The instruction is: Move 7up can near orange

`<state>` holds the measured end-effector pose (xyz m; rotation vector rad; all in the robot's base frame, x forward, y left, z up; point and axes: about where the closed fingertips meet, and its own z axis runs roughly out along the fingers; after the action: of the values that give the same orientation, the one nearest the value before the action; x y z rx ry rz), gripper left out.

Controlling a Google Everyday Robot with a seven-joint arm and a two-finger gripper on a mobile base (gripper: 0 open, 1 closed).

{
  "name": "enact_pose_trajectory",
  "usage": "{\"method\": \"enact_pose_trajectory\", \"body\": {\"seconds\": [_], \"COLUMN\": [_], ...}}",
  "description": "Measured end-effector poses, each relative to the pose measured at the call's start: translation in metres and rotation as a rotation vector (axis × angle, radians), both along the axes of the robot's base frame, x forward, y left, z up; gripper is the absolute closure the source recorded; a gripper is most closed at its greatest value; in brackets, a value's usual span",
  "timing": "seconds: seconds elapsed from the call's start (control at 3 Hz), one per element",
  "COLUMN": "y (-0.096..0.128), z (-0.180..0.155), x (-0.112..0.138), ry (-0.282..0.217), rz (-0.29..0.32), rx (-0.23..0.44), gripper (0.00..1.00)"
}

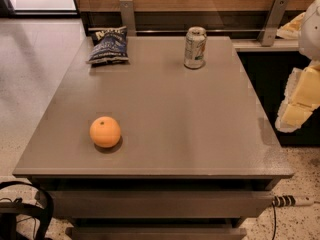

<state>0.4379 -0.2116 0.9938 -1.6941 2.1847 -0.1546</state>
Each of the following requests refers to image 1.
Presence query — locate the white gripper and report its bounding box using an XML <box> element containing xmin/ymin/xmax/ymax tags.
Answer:
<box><xmin>275</xmin><ymin>0</ymin><xmax>320</xmax><ymax>133</ymax></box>

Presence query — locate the metal wall bracket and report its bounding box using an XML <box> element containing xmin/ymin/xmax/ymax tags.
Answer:
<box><xmin>257</xmin><ymin>0</ymin><xmax>290</xmax><ymax>47</ymax></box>
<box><xmin>119</xmin><ymin>0</ymin><xmax>136</xmax><ymax>36</ymax></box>

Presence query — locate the black power cable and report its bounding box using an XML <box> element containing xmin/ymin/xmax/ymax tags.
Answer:
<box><xmin>271</xmin><ymin>203</ymin><xmax>278</xmax><ymax>240</ymax></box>

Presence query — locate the blue chip bag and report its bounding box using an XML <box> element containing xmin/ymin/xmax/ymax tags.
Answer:
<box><xmin>87</xmin><ymin>26</ymin><xmax>129</xmax><ymax>65</ymax></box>

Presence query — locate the grey drawer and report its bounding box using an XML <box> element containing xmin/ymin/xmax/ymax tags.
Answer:
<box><xmin>50</xmin><ymin>191</ymin><xmax>272</xmax><ymax>219</ymax></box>
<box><xmin>68</xmin><ymin>227</ymin><xmax>246</xmax><ymax>240</ymax></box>

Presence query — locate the white power strip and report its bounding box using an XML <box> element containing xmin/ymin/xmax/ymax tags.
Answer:
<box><xmin>273</xmin><ymin>195</ymin><xmax>315</xmax><ymax>207</ymax></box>

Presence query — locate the left metal wall bracket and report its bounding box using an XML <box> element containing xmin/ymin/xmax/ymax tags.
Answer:
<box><xmin>119</xmin><ymin>0</ymin><xmax>136</xmax><ymax>36</ymax></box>

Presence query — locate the silver 7up soda can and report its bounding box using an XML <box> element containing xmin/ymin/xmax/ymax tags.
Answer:
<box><xmin>184</xmin><ymin>26</ymin><xmax>207</xmax><ymax>69</ymax></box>

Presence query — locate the right metal wall bracket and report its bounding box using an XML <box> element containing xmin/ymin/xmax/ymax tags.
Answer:
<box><xmin>257</xmin><ymin>0</ymin><xmax>290</xmax><ymax>47</ymax></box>

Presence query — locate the orange fruit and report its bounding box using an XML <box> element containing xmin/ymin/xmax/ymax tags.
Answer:
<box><xmin>89</xmin><ymin>116</ymin><xmax>121</xmax><ymax>148</ymax></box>

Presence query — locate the upper grey drawer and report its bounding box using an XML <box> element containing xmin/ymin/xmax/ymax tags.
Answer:
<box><xmin>50</xmin><ymin>191</ymin><xmax>272</xmax><ymax>219</ymax></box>

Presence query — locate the lower grey drawer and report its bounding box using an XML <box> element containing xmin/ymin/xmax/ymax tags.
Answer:
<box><xmin>68</xmin><ymin>227</ymin><xmax>246</xmax><ymax>240</ymax></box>

